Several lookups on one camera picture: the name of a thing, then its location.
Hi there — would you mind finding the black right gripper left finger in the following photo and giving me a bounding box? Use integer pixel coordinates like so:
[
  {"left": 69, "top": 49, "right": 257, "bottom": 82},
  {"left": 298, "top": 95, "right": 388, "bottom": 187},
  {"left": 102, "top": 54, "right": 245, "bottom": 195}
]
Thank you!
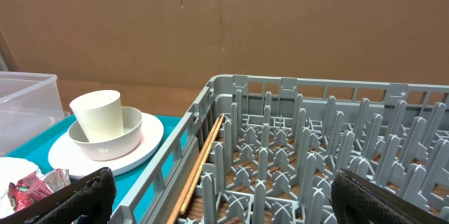
[{"left": 1, "top": 167, "right": 116, "bottom": 224}]

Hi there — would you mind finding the red snack wrapper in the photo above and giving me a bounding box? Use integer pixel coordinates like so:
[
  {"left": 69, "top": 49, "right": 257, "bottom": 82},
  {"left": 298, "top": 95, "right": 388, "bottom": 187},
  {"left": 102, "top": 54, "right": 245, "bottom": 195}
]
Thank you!
[{"left": 7, "top": 169, "right": 71, "bottom": 212}]

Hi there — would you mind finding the clear plastic bin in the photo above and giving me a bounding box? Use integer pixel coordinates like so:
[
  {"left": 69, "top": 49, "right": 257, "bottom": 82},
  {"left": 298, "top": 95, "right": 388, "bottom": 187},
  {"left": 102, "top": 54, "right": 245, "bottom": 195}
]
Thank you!
[{"left": 1, "top": 71, "right": 65, "bottom": 156}]

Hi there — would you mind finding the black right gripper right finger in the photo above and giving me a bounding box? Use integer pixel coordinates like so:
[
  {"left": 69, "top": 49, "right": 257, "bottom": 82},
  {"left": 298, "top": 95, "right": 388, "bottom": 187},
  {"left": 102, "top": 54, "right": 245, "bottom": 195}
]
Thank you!
[{"left": 331, "top": 169, "right": 448, "bottom": 224}]

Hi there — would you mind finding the wooden chopstick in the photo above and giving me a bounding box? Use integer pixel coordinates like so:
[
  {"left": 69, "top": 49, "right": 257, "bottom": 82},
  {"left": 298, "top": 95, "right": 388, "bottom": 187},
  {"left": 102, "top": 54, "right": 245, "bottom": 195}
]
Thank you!
[
  {"left": 180, "top": 114, "right": 225, "bottom": 214},
  {"left": 167, "top": 114, "right": 224, "bottom": 224}
]

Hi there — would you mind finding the large white plate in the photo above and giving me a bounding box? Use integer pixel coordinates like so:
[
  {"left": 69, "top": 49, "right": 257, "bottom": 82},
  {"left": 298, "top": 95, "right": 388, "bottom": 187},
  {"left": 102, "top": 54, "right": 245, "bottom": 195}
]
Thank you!
[{"left": 48, "top": 113, "right": 164, "bottom": 179}]

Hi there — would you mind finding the white napkin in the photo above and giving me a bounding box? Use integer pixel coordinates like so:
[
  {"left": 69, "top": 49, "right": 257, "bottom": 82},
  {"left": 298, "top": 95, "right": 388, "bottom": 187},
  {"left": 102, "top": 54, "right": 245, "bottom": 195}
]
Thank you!
[{"left": 1, "top": 157, "right": 41, "bottom": 218}]

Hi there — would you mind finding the cream paper cup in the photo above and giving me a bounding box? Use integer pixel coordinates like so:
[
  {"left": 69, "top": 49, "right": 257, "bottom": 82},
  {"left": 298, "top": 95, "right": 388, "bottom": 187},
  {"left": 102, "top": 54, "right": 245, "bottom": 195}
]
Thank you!
[{"left": 69, "top": 90, "right": 124, "bottom": 143}]

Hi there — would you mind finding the grey dishwasher rack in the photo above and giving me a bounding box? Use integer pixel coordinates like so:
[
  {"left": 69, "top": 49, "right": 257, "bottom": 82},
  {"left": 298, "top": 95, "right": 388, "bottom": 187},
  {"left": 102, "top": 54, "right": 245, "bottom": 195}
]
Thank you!
[{"left": 111, "top": 74, "right": 448, "bottom": 223}]

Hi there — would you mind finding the white bowl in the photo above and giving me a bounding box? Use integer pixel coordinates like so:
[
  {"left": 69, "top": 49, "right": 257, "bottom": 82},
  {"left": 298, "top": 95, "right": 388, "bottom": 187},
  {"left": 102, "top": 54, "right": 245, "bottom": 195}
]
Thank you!
[{"left": 68, "top": 107, "right": 143, "bottom": 161}]

